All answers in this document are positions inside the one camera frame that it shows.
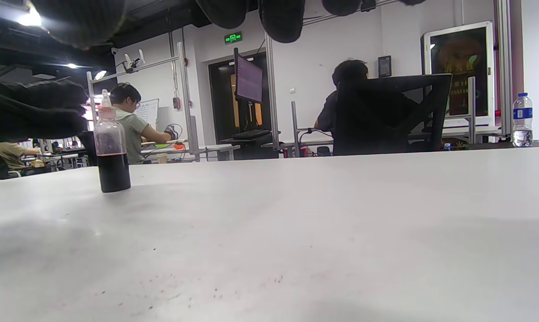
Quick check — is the person's left hand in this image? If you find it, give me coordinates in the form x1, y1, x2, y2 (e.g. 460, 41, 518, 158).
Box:
0, 75, 89, 144

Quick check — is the clear plastic water bottle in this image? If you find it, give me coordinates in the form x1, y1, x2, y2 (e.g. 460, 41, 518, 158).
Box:
512, 93, 534, 148

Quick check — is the white framed display screen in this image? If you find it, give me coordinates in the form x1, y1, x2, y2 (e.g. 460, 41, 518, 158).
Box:
421, 21, 496, 128

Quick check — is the black office chair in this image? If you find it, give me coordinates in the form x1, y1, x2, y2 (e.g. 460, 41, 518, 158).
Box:
333, 74, 453, 156

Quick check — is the white board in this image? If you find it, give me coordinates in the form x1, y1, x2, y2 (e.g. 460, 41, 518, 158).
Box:
135, 98, 160, 130

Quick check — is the person's right hand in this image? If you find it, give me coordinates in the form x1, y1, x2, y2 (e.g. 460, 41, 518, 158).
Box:
31, 0, 427, 48

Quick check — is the computer monitor on stand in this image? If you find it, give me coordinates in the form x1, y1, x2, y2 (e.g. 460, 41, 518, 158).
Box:
233, 47, 264, 133

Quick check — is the dark double door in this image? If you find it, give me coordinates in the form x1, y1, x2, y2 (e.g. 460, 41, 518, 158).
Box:
208, 52, 270, 144

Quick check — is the aluminium frame post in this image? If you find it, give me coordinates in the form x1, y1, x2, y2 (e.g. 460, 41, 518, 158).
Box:
497, 0, 514, 137
264, 35, 280, 151

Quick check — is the black keyboard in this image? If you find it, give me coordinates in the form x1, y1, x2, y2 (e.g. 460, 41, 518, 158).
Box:
232, 129, 271, 140

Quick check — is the clear bottle with dark liquid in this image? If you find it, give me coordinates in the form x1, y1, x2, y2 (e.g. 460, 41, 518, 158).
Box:
93, 89, 132, 193

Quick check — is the aluminium frame with cameras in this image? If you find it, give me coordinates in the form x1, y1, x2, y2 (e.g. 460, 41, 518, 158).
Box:
86, 42, 200, 162

